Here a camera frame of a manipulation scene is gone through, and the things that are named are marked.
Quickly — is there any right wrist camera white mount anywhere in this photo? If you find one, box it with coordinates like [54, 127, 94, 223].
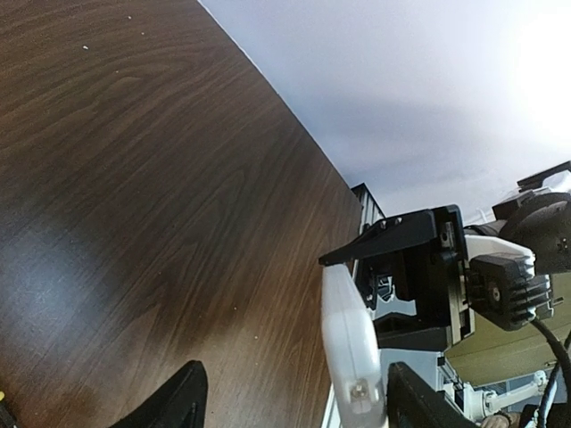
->
[465, 235, 554, 332]

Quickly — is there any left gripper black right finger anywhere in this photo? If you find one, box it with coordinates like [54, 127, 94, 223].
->
[386, 362, 476, 428]

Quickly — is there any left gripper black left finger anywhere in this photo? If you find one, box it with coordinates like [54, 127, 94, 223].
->
[112, 360, 208, 428]

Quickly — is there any right aluminium corner post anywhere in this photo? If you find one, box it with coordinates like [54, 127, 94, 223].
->
[352, 183, 385, 233]

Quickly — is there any right black camera cable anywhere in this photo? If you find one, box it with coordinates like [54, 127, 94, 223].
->
[530, 311, 571, 428]

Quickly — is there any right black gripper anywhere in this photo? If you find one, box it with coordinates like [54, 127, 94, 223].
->
[319, 205, 474, 352]

